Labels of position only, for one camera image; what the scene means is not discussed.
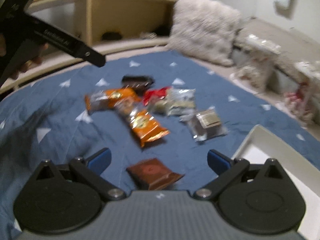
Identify clear brown cake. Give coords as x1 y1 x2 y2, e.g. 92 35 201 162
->
180 108 228 142

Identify brown square snack packet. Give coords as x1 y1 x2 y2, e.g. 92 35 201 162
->
126 158 184 191

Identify orange twisted dough snack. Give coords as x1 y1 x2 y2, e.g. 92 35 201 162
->
116 105 170 147

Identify silver green snack packet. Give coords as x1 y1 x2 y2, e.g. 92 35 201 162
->
148 88 196 116

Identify black orange snack packet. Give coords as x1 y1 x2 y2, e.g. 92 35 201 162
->
121 75 155 90

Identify red snack packet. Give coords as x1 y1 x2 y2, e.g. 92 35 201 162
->
143 86 171 106

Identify person's left hand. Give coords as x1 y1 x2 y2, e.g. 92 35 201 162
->
0 33 49 79

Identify white cardboard tray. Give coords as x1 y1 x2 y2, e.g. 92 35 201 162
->
232 125 320 239

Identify blue quilted triangle mat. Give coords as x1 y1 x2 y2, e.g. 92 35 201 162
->
1 51 319 239

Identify wooden bedside shelf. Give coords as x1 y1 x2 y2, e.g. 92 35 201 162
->
0 0 179 94

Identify clear jar white doll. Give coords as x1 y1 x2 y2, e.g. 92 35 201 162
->
231 34 281 94

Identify clear jar red doll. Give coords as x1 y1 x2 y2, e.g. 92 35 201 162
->
283 61 319 126

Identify fluffy white pillow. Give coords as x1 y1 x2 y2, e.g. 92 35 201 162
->
167 0 241 67

